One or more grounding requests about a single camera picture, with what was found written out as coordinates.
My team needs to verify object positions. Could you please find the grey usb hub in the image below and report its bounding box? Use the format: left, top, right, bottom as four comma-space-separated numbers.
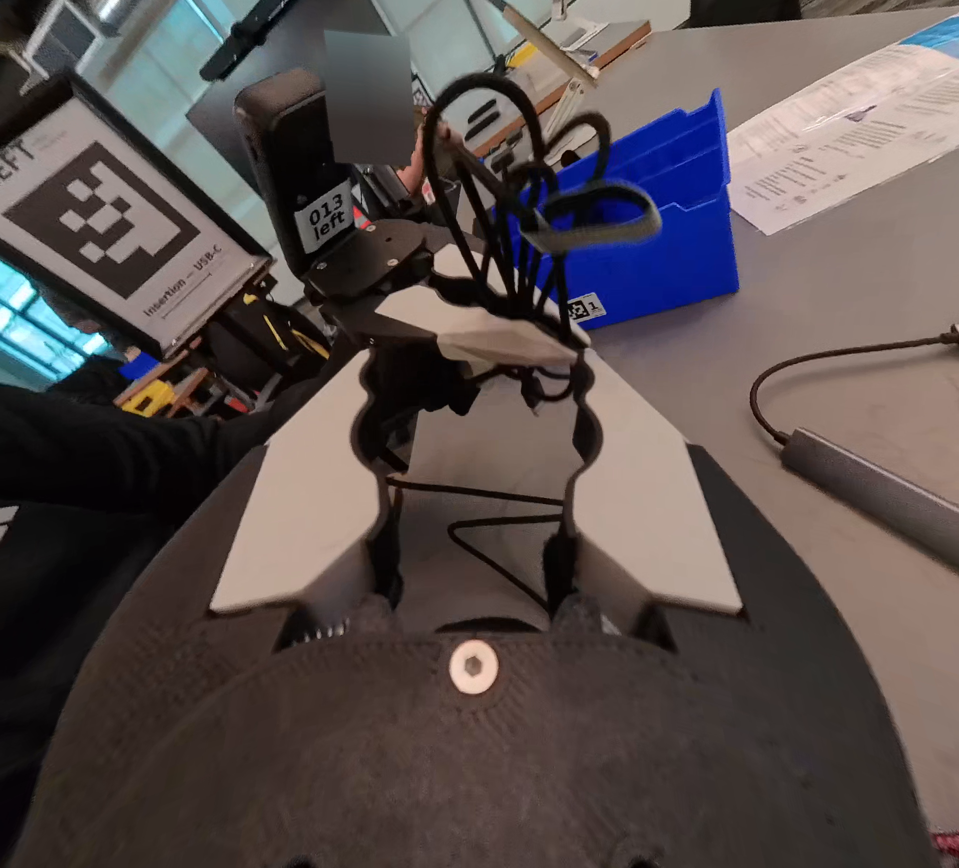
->
749, 323, 959, 569

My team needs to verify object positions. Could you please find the person's left forearm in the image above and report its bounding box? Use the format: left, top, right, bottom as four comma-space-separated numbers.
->
0, 357, 368, 532

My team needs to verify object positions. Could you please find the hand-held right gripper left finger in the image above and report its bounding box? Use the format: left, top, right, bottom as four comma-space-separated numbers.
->
208, 347, 409, 633

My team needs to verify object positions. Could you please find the framed marker sign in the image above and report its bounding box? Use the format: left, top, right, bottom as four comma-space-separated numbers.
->
0, 70, 274, 360

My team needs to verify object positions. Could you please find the black webcam bar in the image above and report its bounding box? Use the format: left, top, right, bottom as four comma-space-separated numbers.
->
199, 0, 292, 82

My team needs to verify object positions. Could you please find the black monitor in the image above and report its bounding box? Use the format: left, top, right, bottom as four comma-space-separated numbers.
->
186, 0, 394, 198

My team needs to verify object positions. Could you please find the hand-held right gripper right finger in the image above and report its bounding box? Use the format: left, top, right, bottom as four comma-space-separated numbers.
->
543, 350, 744, 633

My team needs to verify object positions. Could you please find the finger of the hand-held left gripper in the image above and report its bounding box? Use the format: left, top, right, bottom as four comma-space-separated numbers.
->
373, 286, 584, 369
431, 243, 593, 351

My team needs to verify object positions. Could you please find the printed paper sheet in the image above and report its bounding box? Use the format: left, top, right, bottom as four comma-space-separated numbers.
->
727, 14, 959, 236

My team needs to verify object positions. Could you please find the blue bin with white label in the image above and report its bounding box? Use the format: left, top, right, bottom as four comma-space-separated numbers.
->
490, 87, 741, 330

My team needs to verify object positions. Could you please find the black braided cable with strap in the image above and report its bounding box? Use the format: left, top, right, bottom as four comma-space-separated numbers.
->
386, 72, 664, 610

